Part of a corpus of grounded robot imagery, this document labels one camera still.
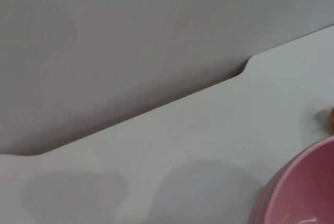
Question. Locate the orange striped bread roll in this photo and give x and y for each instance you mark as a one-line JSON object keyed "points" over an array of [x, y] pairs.
{"points": [[332, 118]]}

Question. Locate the pink bowl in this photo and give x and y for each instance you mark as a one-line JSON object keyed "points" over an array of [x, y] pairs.
{"points": [[300, 187]]}

